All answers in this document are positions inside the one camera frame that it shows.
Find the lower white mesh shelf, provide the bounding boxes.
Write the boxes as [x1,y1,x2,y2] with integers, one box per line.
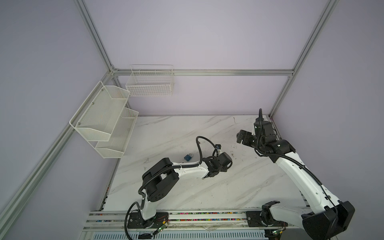
[96,108,139,159]

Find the base rail with cable tray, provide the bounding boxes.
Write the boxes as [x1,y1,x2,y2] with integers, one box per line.
[80,209,334,240]

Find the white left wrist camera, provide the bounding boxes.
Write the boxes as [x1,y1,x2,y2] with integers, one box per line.
[215,144,222,151]

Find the white wire wall basket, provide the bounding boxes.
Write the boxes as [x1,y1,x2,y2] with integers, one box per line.
[126,65,174,97]

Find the upper white mesh shelf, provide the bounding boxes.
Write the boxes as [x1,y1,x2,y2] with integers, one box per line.
[70,85,130,142]

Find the aluminium frame profiles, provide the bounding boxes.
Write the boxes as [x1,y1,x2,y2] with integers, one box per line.
[1,1,338,238]

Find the white mesh shelf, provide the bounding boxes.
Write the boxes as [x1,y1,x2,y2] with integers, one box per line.
[96,108,139,159]
[70,85,130,142]

